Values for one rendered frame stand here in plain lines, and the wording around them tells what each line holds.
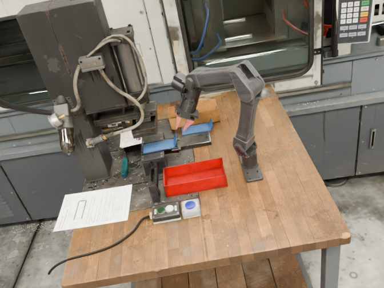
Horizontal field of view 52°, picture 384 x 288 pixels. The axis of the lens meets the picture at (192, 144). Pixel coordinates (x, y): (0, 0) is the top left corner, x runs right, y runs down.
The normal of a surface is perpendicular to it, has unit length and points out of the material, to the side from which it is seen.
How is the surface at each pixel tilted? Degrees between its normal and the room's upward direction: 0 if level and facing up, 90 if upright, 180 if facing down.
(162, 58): 90
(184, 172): 90
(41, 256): 0
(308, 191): 0
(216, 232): 0
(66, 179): 90
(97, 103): 90
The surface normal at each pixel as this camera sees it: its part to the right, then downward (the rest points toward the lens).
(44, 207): 0.01, 0.58
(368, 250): -0.17, -0.80
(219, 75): -0.62, 0.50
